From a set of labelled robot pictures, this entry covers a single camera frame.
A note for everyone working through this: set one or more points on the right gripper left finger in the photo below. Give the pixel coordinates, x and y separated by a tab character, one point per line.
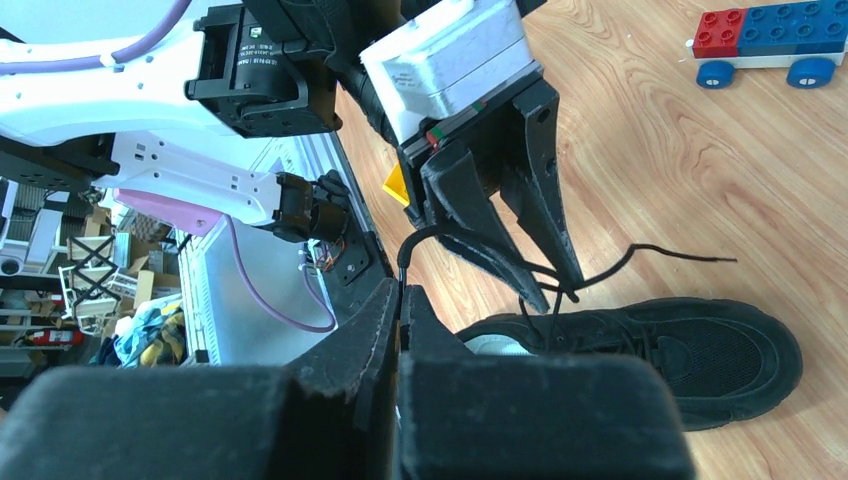
326	415

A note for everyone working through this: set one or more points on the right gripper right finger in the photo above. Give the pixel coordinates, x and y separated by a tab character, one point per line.
474	416

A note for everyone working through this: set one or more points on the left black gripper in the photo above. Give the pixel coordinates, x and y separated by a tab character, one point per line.
449	166

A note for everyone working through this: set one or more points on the black shoelace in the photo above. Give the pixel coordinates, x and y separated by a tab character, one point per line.
566	283

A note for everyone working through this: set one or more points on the black sneaker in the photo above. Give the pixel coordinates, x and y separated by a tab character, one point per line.
724	361

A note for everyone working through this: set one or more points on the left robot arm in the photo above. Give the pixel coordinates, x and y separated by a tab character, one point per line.
93	114

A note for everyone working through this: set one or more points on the yellow toy block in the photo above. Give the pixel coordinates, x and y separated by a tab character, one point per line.
395	186

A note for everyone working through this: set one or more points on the background clutter shelf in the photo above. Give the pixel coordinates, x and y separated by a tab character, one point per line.
64	265

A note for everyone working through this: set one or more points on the red fire extinguisher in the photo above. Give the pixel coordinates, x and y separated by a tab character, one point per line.
54	337

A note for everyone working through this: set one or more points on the toy brick car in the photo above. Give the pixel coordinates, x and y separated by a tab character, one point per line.
807	38

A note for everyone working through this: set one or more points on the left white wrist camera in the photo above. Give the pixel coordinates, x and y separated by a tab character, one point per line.
446	58

